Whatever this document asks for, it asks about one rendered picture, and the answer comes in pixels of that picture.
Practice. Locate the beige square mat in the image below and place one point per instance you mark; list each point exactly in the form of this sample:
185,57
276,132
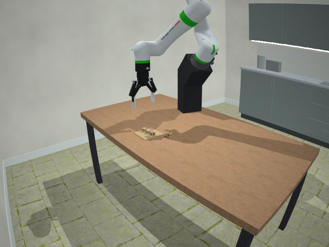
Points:
148,136

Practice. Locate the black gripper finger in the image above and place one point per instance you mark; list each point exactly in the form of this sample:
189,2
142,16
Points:
134,89
152,88

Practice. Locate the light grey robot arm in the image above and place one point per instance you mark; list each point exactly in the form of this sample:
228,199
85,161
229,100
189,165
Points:
194,15

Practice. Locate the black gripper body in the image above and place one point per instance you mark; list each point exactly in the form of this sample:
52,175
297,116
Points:
142,77

